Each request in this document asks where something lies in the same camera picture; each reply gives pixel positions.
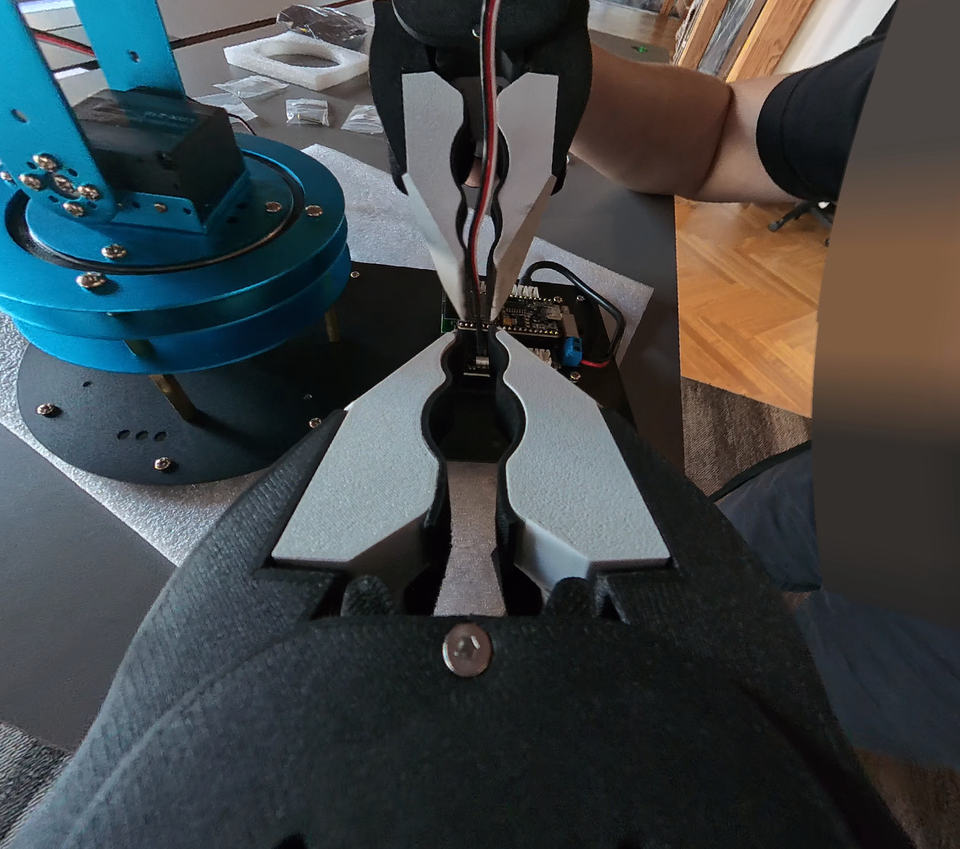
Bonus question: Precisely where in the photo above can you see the office chair base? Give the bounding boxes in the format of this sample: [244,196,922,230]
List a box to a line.
[768,198,837,248]

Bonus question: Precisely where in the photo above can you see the grey desk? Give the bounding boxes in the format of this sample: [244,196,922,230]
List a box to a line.
[0,0,685,753]

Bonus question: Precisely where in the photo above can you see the servo controller circuit board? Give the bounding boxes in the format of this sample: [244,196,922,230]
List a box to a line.
[438,279,610,381]

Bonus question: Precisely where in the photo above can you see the black red power cable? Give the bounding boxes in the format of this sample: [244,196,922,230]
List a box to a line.
[519,260,625,368]

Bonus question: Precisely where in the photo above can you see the dark anti-static bag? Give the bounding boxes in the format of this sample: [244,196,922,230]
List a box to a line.
[276,5,369,48]

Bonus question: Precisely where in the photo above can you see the person's right forearm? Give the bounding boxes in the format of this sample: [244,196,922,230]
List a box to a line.
[568,42,798,203]

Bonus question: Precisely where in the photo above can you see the white foam sheet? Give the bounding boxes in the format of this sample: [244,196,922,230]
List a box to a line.
[0,144,655,565]

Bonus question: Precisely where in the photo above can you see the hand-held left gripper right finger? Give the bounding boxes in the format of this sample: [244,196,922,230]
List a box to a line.
[489,330,672,584]

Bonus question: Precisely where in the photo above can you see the person's dark trousers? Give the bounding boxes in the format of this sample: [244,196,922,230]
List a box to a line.
[712,442,960,769]

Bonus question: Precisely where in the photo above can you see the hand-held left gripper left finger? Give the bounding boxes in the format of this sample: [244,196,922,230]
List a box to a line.
[270,331,462,571]

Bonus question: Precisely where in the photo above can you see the white foam frame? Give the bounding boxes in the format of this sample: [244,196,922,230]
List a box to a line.
[223,31,370,91]

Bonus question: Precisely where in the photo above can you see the red white black servo cable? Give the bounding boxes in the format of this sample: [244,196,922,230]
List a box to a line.
[463,0,562,378]

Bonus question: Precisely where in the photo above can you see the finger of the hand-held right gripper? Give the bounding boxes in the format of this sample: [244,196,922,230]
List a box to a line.
[401,72,474,324]
[486,72,561,324]

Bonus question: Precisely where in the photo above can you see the person's black shirt sleeve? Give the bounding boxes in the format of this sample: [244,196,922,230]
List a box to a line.
[756,1,897,203]

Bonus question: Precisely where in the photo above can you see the red white wire bundle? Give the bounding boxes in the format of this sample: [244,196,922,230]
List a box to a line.
[33,30,102,54]

